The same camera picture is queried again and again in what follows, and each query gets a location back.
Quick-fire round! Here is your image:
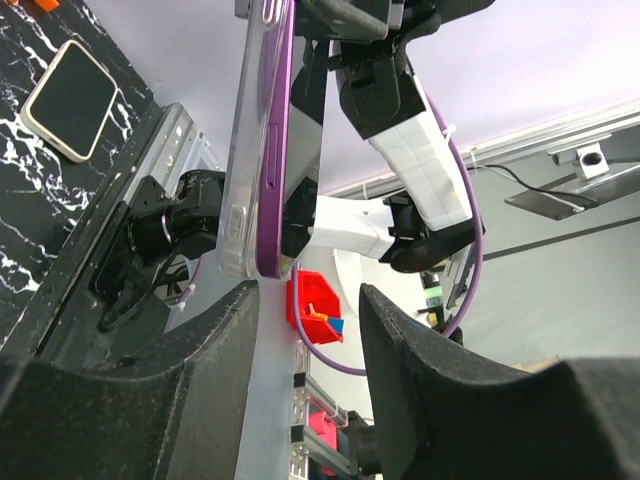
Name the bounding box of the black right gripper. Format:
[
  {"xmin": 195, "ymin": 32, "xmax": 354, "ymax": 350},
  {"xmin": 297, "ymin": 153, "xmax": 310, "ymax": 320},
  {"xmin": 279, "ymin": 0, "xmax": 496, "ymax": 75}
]
[{"xmin": 296, "ymin": 1, "xmax": 492, "ymax": 139}]

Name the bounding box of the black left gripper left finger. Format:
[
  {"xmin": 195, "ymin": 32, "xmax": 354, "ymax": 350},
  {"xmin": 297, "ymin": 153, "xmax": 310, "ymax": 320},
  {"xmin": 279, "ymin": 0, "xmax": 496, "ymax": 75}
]
[{"xmin": 1, "ymin": 281, "xmax": 260, "ymax": 479}]

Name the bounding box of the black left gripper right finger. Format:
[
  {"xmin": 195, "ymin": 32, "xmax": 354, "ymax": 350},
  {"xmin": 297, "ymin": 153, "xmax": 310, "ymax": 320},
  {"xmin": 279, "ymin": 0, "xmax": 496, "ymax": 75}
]
[{"xmin": 359, "ymin": 284, "xmax": 639, "ymax": 479}]

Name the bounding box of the purple phone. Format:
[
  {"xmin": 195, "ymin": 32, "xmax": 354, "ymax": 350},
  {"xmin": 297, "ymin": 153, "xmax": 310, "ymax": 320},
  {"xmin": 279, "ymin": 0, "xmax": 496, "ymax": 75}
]
[{"xmin": 256, "ymin": 1, "xmax": 329, "ymax": 279}]

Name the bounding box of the clear phone case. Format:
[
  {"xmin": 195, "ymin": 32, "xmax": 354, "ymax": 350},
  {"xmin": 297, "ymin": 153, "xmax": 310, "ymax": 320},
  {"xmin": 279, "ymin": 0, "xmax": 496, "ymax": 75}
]
[{"xmin": 217, "ymin": 1, "xmax": 290, "ymax": 278}]

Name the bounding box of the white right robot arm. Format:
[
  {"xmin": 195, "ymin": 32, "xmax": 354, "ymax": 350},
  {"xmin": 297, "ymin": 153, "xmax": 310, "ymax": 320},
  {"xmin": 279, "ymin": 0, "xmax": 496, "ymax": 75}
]
[{"xmin": 258, "ymin": 1, "xmax": 486, "ymax": 275}]

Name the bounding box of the red parts bin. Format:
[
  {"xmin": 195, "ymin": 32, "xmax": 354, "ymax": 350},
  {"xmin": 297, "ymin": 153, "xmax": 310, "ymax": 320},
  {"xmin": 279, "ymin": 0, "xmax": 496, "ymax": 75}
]
[{"xmin": 298, "ymin": 270, "xmax": 344, "ymax": 345}]

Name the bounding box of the orange curved plastic piece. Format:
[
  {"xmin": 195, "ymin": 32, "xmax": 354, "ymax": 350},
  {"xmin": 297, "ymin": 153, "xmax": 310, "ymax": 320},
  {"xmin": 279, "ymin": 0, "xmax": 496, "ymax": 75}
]
[{"xmin": 19, "ymin": 0, "xmax": 60, "ymax": 14}]

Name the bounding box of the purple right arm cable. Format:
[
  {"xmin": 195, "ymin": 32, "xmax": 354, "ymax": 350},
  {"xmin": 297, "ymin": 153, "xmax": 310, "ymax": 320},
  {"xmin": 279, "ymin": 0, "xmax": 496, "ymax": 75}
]
[{"xmin": 292, "ymin": 89, "xmax": 486, "ymax": 377}]

